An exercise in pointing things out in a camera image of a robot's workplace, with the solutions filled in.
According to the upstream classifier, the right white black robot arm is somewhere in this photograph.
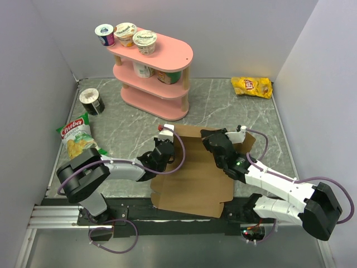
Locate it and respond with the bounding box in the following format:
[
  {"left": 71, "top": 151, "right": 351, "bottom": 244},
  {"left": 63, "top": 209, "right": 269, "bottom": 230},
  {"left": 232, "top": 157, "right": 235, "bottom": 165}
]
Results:
[{"left": 200, "top": 128, "right": 342, "bottom": 241}]

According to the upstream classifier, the white Chobani yogurt cup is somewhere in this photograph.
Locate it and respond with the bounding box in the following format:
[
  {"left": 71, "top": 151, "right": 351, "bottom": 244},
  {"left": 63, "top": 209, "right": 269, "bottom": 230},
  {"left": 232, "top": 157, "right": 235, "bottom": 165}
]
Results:
[{"left": 133, "top": 30, "right": 157, "bottom": 55}]

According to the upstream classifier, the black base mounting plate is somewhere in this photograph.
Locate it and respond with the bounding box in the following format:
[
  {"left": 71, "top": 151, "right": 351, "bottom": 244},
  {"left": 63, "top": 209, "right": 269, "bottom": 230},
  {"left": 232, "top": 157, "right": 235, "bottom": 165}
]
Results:
[{"left": 76, "top": 194, "right": 276, "bottom": 238}]

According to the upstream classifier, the yellow Lays chips bag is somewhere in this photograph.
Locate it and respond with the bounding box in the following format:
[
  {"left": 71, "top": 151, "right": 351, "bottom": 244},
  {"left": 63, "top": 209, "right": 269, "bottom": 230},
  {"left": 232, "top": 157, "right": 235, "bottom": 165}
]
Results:
[{"left": 231, "top": 77, "right": 273, "bottom": 99}]

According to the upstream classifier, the blue white yogurt cup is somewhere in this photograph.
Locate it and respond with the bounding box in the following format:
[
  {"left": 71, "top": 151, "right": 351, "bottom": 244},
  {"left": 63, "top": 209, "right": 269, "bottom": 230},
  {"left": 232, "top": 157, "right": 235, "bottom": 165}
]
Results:
[{"left": 94, "top": 23, "right": 115, "bottom": 47}]

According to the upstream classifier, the aluminium frame rail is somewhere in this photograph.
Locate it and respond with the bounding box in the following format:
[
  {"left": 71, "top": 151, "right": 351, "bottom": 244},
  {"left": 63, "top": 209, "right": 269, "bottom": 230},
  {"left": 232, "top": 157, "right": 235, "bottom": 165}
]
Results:
[{"left": 15, "top": 205, "right": 93, "bottom": 268}]

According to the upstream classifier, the brown cardboard box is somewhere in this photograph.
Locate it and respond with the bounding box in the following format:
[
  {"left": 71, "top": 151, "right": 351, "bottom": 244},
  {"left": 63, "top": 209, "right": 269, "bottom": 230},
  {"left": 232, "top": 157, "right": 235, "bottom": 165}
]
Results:
[{"left": 149, "top": 124, "right": 257, "bottom": 218}]

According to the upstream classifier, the pink three-tier shelf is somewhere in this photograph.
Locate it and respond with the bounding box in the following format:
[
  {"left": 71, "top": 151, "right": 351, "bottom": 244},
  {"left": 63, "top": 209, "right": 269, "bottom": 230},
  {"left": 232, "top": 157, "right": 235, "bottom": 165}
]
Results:
[{"left": 107, "top": 33, "right": 194, "bottom": 121}]

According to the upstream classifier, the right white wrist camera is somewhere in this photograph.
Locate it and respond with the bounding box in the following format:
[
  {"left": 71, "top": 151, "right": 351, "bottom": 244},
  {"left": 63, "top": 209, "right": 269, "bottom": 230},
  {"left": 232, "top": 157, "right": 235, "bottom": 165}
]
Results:
[{"left": 225, "top": 125, "right": 247, "bottom": 144}]

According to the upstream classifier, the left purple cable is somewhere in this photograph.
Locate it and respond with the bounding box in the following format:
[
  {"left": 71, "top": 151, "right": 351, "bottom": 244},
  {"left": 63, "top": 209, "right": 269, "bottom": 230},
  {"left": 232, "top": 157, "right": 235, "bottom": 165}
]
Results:
[{"left": 57, "top": 127, "right": 186, "bottom": 196}]

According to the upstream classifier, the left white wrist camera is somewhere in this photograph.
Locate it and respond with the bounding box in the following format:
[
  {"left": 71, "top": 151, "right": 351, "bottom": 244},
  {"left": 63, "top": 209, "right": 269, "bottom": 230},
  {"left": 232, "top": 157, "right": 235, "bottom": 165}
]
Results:
[{"left": 157, "top": 124, "right": 175, "bottom": 143}]

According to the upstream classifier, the green can on middle shelf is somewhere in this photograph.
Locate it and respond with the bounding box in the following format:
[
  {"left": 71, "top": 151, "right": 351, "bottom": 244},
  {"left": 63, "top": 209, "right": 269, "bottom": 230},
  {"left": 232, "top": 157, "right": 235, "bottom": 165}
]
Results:
[{"left": 156, "top": 70, "right": 182, "bottom": 85}]

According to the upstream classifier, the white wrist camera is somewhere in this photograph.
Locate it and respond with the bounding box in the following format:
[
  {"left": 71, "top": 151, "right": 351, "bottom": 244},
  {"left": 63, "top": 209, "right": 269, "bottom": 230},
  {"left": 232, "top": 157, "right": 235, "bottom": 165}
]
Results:
[
  {"left": 225, "top": 125, "right": 247, "bottom": 144},
  {"left": 157, "top": 124, "right": 175, "bottom": 143}
]

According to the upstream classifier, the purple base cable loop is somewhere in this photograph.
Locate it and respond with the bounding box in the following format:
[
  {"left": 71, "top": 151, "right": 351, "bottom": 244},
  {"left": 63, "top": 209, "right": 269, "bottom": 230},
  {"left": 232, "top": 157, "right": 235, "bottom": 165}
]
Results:
[{"left": 88, "top": 217, "right": 139, "bottom": 254}]

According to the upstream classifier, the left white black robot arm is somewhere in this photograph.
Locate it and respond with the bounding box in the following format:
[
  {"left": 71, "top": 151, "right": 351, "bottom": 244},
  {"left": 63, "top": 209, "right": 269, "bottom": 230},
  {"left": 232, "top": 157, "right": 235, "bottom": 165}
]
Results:
[{"left": 56, "top": 138, "right": 175, "bottom": 224}]

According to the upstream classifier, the orange Chobani yogurt cup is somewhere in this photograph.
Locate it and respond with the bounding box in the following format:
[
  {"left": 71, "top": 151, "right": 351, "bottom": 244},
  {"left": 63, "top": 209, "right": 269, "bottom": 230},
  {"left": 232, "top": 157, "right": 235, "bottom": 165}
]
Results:
[{"left": 114, "top": 22, "right": 137, "bottom": 47}]

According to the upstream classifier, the black can with white lid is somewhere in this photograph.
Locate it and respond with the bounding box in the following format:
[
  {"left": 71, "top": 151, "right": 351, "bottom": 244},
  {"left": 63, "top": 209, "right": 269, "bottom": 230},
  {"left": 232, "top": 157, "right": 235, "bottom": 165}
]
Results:
[{"left": 79, "top": 88, "right": 105, "bottom": 116}]

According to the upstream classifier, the white cup on middle shelf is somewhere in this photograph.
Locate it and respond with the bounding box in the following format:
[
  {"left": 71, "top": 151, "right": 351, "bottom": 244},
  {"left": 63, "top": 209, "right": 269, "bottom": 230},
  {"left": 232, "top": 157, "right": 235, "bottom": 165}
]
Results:
[{"left": 133, "top": 62, "right": 155, "bottom": 78}]

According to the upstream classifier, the green Chuba chips bag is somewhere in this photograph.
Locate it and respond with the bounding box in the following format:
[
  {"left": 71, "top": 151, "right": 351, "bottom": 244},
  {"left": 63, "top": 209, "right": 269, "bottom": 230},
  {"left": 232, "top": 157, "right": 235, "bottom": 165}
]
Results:
[{"left": 56, "top": 112, "right": 108, "bottom": 159}]

